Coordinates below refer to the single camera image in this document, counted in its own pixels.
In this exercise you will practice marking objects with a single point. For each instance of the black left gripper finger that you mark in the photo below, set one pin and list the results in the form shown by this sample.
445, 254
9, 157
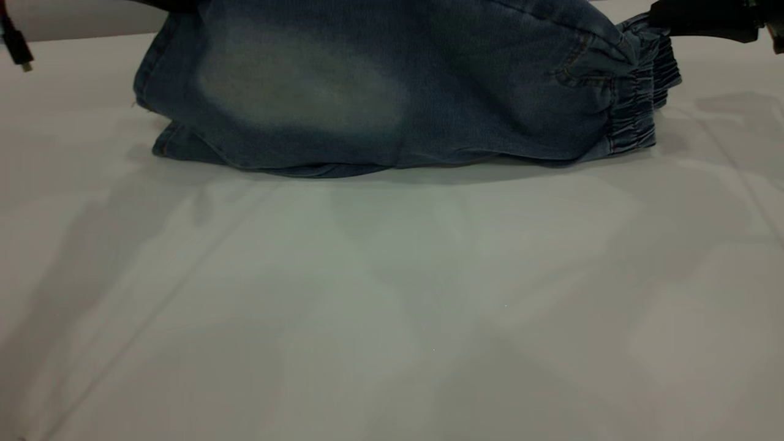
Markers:
171, 3

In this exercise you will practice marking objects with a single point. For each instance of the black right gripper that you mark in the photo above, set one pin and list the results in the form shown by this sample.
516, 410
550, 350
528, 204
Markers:
776, 30

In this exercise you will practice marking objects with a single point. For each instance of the blue denim shorts with print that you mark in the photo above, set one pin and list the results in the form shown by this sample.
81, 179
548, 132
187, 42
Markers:
367, 92

